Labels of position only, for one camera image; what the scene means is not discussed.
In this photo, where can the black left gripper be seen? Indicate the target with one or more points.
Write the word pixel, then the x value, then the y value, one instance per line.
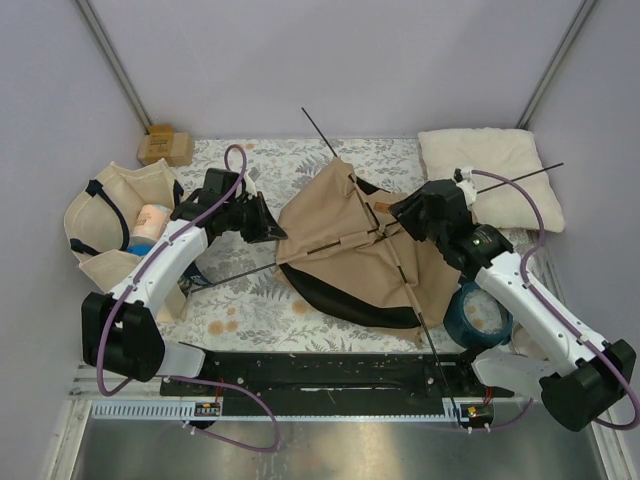
pixel 266 227

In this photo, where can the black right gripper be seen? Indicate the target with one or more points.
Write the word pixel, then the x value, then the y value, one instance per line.
pixel 405 210

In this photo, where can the black tent pole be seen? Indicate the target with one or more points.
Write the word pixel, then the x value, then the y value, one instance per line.
pixel 380 240
pixel 193 280

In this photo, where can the beige fabric pet tent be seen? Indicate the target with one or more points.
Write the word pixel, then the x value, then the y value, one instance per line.
pixel 360 284

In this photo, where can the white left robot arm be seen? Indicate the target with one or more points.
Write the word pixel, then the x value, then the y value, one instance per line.
pixel 119 330

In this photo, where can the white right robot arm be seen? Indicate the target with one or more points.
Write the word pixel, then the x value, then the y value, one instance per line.
pixel 582 374

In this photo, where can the floral patterned mat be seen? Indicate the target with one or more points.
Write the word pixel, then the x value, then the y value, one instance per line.
pixel 260 312

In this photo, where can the cardboard box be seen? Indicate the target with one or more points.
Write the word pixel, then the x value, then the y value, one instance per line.
pixel 163 142

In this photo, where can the cream canvas tote bag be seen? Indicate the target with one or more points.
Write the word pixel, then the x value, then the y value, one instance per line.
pixel 99 222

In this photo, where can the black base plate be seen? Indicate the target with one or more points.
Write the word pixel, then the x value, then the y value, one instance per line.
pixel 335 385

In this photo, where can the white slotted cable duct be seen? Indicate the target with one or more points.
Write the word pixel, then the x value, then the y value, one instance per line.
pixel 157 410

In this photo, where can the aluminium frame post left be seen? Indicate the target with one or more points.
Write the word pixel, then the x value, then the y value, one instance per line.
pixel 105 45

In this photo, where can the aluminium frame post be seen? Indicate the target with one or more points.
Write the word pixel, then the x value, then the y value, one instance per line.
pixel 105 45
pixel 560 56

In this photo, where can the aluminium frame post right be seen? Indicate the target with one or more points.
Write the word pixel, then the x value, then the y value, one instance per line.
pixel 560 56

